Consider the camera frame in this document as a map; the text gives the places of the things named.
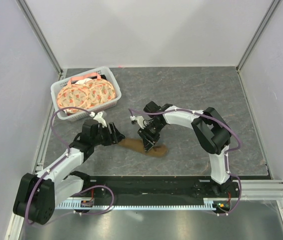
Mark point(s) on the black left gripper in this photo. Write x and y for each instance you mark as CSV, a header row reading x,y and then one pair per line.
x,y
113,138

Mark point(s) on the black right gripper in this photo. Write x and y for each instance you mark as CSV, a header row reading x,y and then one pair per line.
x,y
148,140

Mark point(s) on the brown cloth napkin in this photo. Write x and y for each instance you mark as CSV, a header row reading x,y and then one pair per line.
x,y
136,145

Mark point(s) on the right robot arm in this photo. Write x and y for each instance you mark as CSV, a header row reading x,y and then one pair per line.
x,y
210,129

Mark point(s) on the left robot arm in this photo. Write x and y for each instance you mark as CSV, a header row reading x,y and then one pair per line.
x,y
39,194

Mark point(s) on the white plastic basket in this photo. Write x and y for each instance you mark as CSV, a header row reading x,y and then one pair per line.
x,y
57,86

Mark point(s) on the orange floral mesh bag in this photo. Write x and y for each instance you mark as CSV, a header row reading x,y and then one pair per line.
x,y
94,93

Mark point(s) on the white cloth in basket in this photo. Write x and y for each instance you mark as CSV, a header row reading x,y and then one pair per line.
x,y
83,81

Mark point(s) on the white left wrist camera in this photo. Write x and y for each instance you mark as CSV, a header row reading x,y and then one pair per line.
x,y
99,117

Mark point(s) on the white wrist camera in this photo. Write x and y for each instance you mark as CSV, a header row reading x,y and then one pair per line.
x,y
138,120
99,117

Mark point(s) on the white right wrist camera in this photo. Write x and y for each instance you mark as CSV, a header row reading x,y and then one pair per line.
x,y
138,120

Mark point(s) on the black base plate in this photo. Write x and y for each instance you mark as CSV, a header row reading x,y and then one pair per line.
x,y
124,187

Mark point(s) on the slotted cable duct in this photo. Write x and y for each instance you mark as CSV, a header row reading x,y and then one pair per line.
x,y
145,202

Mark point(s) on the left aluminium frame post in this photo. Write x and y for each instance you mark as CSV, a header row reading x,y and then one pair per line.
x,y
39,34

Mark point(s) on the aluminium frame post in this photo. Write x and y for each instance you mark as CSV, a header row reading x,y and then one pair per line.
x,y
39,34
274,4

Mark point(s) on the right aluminium frame post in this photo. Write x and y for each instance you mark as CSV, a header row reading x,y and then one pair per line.
x,y
274,4

